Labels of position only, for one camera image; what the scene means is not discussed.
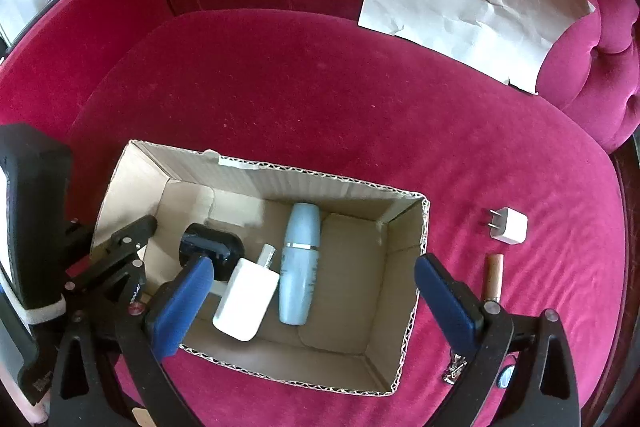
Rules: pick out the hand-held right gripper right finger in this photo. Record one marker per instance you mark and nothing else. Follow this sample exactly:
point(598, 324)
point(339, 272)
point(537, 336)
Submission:
point(445, 302)

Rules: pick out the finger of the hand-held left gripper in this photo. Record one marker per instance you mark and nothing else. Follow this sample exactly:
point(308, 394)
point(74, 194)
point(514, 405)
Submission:
point(120, 274)
point(135, 229)

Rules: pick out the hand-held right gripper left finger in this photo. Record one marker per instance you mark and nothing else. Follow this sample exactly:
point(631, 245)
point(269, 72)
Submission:
point(180, 307)

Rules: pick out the brown lipstick tube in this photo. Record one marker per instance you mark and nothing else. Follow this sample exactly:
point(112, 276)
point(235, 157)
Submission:
point(492, 274)

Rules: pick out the large white plug charger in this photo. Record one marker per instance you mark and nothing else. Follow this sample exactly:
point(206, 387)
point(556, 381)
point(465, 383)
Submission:
point(245, 302)

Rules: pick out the black cylindrical container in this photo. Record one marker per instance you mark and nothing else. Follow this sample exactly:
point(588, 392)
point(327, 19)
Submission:
point(215, 244)

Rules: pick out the small white plug charger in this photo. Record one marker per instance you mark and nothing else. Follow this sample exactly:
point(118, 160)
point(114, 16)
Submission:
point(510, 227)

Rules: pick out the cardboard box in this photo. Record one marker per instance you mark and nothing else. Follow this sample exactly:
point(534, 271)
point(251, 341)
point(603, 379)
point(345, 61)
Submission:
point(340, 287)

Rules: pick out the pale blue bottle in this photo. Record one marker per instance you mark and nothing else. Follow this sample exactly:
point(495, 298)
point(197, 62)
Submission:
point(299, 272)

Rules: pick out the red velvet tufted sofa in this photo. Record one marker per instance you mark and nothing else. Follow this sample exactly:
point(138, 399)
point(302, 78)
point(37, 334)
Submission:
point(300, 97)

